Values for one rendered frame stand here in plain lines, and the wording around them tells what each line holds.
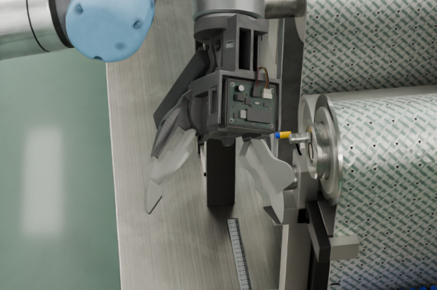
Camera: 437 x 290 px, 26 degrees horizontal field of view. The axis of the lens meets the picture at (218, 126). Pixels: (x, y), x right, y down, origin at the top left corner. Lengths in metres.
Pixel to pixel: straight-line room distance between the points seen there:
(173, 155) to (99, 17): 0.16
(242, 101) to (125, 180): 0.84
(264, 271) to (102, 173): 1.59
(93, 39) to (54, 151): 2.33
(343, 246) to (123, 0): 0.55
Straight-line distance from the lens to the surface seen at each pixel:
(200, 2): 0.96
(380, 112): 1.23
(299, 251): 1.41
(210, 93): 0.92
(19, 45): 0.93
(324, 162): 1.22
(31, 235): 2.93
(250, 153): 0.98
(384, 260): 1.34
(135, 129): 1.84
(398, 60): 1.43
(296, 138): 1.24
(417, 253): 1.35
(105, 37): 0.88
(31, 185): 3.09
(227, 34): 0.94
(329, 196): 1.26
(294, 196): 1.35
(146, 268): 1.58
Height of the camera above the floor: 2.07
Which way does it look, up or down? 39 degrees down
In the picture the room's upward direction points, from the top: straight up
